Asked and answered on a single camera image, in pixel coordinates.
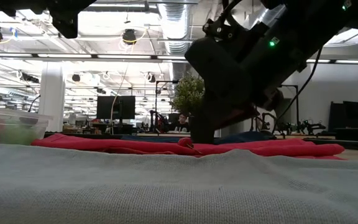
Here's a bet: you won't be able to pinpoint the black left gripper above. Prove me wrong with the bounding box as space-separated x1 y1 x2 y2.
0 0 96 40

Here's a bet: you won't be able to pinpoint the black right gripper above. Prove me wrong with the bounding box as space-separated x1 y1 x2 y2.
184 17 287 144

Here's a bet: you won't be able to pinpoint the green toy starfruit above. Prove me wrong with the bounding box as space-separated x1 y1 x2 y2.
0 126 40 146

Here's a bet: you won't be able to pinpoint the clear plastic tupperware container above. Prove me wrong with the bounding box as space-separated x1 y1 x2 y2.
0 105 54 146

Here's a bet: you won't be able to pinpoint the green potted plant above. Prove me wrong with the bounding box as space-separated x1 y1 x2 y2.
171 74 208 144

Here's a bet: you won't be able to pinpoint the person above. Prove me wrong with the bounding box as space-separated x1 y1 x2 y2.
174 113 191 133

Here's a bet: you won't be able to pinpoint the dark red toy cherry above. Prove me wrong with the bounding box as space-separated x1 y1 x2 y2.
177 137 203 156

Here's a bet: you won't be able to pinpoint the long ceiling light strip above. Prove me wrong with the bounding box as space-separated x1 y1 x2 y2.
0 52 358 65

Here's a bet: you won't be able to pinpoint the white building column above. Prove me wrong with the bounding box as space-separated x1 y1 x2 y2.
38 61 67 133

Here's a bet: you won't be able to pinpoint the black background robot arms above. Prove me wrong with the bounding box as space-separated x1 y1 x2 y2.
250 113 326 136

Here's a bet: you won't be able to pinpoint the black background monitor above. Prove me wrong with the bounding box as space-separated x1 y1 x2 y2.
96 95 136 121

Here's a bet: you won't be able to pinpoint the grey cloth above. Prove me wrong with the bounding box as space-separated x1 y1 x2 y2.
0 142 358 224

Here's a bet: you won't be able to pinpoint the red cloth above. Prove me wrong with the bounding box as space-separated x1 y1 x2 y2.
30 133 346 161

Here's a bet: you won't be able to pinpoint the black background cabinet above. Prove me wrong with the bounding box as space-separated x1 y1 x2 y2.
329 100 358 131

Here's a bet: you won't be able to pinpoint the black background stand frame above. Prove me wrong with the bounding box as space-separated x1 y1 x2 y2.
155 80 180 125
280 83 300 131

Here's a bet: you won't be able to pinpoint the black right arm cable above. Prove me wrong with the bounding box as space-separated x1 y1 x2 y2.
272 46 324 134

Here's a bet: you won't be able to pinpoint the silver ventilation duct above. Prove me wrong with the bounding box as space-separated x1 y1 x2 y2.
157 0 196 56

